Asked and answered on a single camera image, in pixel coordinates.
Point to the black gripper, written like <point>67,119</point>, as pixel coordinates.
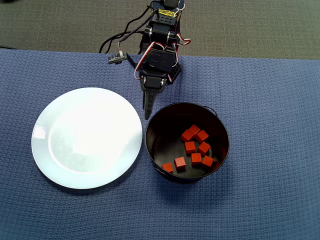
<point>153,82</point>

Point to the white round plate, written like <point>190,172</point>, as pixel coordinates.
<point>95,150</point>

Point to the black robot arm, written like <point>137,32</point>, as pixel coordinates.
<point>162,31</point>

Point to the small black circuit board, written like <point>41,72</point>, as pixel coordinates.
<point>116,58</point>

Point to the blue woven tablecloth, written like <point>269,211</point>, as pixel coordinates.
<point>250,175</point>

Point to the black metal bucket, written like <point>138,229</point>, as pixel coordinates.
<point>170,140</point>

